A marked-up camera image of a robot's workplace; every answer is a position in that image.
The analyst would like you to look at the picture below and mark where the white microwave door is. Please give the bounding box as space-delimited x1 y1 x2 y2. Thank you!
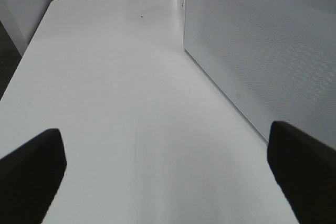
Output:
184 0 335 145

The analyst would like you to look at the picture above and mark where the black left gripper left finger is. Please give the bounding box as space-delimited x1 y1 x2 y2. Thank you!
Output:
1 129 67 223

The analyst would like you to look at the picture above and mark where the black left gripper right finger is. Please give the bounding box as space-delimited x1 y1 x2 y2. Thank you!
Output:
267 121 335 223

